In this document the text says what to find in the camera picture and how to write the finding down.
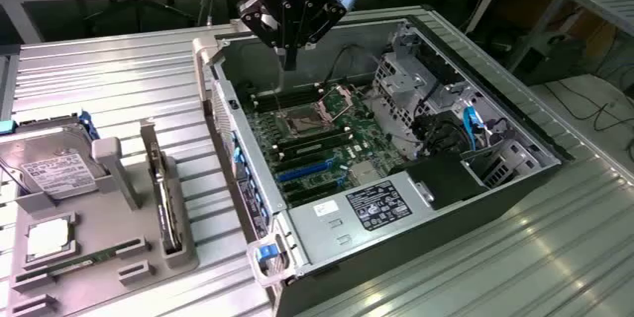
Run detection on thin black wire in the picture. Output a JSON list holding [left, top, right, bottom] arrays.
[[0, 159, 29, 194]]

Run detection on silver chipset heat sink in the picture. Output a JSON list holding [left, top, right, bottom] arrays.
[[348, 163, 386, 184]]

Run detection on grey metal frame post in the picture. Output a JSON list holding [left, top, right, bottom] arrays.
[[0, 44, 21, 123]]

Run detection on black plastic shroud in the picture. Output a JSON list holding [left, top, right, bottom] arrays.
[[388, 153, 490, 211]]

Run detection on CPU socket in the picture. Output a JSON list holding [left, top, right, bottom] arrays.
[[279, 103, 328, 136]]

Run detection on black expansion slot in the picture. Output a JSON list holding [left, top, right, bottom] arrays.
[[281, 177, 344, 205]]

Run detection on grey power supply unit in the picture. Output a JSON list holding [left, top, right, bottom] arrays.
[[285, 178, 436, 267]]

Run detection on grey metal drive cage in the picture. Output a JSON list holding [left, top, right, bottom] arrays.
[[371, 51, 442, 158]]

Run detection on metal disk bay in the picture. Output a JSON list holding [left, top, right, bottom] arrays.
[[459, 138, 560, 190]]

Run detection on black and grey PC case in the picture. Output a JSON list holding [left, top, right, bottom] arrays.
[[189, 4, 575, 317]]

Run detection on black wire bundle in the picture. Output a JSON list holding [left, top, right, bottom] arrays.
[[410, 114, 467, 154]]

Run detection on black box device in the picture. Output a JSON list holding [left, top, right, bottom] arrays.
[[514, 33, 588, 86]]

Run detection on black looped wire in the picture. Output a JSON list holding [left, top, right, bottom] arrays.
[[330, 44, 382, 84]]

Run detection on green graphics card with fan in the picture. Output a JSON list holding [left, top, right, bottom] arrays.
[[140, 118, 184, 258]]

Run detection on silver CPU chip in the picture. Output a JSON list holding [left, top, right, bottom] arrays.
[[27, 220, 71, 258]]

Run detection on socket cover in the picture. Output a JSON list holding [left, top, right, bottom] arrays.
[[316, 85, 360, 120]]

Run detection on blue disk carrier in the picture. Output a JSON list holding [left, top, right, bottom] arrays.
[[0, 108, 103, 147]]

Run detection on grey parts rack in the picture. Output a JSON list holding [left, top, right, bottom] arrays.
[[7, 137, 200, 317]]

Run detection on green motherboard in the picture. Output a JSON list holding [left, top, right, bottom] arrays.
[[241, 82, 412, 209]]

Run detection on blue disk wire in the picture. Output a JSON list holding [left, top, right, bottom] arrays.
[[463, 105, 484, 153]]

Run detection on metal slat shelf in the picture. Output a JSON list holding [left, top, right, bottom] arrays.
[[536, 0, 634, 73]]

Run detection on green RAM stick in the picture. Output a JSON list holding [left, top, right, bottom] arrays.
[[17, 238, 140, 283]]

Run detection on blue expansion slot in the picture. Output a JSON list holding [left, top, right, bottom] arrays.
[[275, 159, 334, 184]]

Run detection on blue case latch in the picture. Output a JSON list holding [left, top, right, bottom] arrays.
[[253, 244, 279, 261]]

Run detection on silver hard disk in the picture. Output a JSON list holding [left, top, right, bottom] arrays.
[[0, 123, 97, 201]]

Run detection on black stand legs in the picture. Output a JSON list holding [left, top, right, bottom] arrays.
[[81, 0, 193, 24]]

